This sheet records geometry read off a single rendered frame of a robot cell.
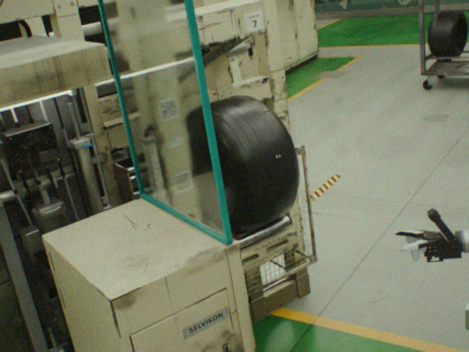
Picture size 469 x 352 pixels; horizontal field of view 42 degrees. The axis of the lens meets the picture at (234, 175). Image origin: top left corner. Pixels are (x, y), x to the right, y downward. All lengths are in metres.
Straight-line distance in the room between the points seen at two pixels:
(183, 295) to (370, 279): 2.34
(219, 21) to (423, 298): 1.98
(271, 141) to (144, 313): 0.98
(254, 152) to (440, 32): 5.49
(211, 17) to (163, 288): 1.35
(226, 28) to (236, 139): 0.58
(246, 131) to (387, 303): 1.69
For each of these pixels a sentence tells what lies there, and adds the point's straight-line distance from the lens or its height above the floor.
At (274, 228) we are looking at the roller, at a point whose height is 0.91.
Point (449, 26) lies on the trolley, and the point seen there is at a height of 0.74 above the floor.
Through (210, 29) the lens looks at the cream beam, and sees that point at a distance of 2.66.
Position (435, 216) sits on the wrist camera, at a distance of 2.08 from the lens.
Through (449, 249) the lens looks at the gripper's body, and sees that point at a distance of 2.13.
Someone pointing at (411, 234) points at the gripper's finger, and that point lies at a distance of 2.16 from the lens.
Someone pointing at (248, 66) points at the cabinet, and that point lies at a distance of 7.36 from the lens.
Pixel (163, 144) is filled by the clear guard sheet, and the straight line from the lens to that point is 1.88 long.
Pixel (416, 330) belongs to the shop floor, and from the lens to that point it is 3.50.
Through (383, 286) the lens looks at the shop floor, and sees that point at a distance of 3.86.
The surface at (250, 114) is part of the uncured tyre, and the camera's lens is 2.42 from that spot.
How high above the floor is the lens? 2.07
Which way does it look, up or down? 21 degrees down
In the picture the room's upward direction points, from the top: 9 degrees counter-clockwise
